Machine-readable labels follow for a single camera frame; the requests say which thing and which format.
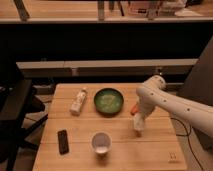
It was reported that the black cable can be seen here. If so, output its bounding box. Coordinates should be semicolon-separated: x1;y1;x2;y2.
170;116;204;171

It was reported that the black chair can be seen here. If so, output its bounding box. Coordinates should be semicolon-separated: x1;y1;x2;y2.
0;59;48;171

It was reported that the black remote control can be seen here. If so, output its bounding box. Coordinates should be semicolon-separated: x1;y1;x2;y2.
57;130;69;155

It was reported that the white plastic bottle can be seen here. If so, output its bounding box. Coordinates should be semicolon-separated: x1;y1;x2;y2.
70;88;87;116

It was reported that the orange carrot toy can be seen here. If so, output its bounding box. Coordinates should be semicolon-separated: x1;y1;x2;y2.
130;104;138;116

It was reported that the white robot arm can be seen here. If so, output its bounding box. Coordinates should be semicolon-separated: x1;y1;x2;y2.
133;75;213;138

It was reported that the green ceramic bowl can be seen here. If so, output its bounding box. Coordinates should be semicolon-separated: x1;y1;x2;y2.
94;88;124;117

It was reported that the white paper cup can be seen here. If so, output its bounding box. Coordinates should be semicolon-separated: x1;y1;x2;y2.
91;132;111;155

